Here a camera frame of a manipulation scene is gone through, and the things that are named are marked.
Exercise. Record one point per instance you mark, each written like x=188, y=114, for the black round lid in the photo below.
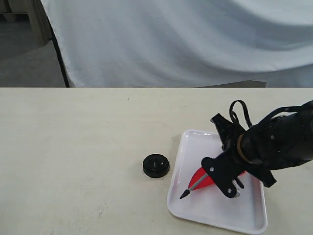
x=156, y=166

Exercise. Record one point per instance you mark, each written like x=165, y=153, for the wooden cabinet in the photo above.
x=34, y=10

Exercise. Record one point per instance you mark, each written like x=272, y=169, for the white plastic tray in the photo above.
x=245, y=213

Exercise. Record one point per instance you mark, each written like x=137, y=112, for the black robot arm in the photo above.
x=282, y=139

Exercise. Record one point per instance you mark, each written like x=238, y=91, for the black backdrop stand pole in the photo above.
x=60, y=60

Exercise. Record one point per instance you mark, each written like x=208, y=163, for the white backdrop cloth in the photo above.
x=184, y=43

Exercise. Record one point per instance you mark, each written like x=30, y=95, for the red object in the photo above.
x=202, y=180

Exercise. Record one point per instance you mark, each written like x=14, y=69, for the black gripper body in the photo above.
x=232, y=156

